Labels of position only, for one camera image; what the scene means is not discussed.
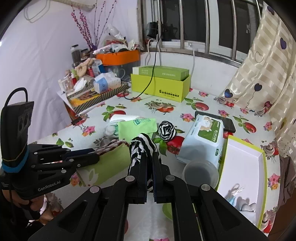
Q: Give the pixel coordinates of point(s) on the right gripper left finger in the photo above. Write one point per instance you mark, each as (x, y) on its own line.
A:
(138, 187)

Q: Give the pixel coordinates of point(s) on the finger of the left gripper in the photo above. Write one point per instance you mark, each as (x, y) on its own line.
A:
(76, 162)
(55, 153)

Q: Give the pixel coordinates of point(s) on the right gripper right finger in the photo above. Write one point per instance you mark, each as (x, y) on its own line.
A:
(162, 188)

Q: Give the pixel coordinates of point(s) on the black white striped sock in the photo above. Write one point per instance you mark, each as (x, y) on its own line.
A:
(140, 147)

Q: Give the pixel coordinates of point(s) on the green cloth with woven strap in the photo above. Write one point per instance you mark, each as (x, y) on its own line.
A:
(112, 159)

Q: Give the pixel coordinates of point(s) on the green packaged cloth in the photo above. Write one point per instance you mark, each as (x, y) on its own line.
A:
(127, 130)

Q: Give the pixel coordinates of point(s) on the black white striped sock ball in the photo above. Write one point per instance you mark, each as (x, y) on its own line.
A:
(166, 131)

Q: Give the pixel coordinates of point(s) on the white green sock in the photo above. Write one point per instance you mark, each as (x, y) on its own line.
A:
(111, 129)

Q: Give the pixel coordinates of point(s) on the left hand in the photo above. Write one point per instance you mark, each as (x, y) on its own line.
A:
(29, 208)

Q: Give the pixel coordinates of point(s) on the clear plastic cup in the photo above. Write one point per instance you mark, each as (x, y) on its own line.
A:
(197, 173)

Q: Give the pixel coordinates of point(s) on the floral plastic tablecloth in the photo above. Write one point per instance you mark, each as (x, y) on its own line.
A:
(148, 222)

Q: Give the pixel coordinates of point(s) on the wet wipes pack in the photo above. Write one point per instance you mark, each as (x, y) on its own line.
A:
(203, 142)

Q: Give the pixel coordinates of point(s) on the striped snack box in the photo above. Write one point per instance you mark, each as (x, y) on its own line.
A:
(88, 97)

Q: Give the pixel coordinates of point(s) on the blue face mask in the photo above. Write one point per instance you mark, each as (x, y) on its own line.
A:
(231, 195)

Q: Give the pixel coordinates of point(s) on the white tray box green rim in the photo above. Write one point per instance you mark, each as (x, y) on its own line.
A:
(245, 164)

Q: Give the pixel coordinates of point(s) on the black smartphone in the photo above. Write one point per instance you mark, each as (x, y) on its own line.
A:
(228, 123)

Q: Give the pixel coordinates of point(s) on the yellow-green cardboard box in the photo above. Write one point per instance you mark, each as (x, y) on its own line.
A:
(161, 87)

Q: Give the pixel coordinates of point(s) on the white blue tissue pack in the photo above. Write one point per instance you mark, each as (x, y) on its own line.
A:
(105, 82)

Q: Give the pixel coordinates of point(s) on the green inner box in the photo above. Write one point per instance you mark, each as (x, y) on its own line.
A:
(172, 73)

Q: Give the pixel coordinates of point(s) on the orange storage box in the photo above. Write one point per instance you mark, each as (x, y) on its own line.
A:
(119, 58)

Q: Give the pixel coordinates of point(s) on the brown checked cloth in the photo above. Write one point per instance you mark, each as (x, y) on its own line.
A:
(287, 179)

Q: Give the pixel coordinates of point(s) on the pink artificial flower branches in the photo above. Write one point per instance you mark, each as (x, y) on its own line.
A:
(92, 20)

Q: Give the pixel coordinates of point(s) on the cream heart pattern curtain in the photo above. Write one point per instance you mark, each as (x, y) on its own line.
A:
(265, 81)

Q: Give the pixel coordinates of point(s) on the black charger adapter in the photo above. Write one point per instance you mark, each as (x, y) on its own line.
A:
(152, 30)

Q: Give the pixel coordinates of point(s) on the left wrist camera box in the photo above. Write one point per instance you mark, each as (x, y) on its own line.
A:
(15, 121)

